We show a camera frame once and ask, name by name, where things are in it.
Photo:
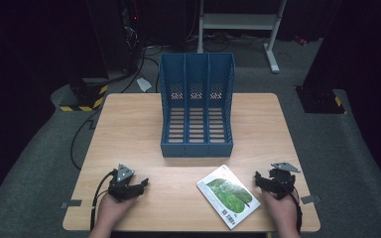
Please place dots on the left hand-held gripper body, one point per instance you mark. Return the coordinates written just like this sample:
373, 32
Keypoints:
120, 185

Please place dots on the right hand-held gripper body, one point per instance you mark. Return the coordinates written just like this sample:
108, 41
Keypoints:
281, 183

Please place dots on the white book with green leaf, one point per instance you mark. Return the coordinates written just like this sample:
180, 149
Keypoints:
228, 195

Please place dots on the blue three-slot file rack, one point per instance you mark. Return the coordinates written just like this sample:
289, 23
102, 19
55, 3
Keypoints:
196, 150

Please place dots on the person's left hand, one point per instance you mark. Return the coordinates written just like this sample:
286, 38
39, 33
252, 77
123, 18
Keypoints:
112, 210

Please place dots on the person's right hand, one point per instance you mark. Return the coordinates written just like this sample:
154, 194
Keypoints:
282, 213

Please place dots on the grey tape strip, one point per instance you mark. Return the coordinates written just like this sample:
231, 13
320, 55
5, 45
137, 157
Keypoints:
71, 203
310, 199

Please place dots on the black yellow striped stand base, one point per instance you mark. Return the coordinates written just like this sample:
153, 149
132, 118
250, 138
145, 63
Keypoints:
86, 97
320, 100

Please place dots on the white paper scrap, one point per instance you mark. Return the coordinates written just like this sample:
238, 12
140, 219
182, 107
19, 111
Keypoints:
144, 84

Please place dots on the white metal stand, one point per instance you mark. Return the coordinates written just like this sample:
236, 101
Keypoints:
241, 21

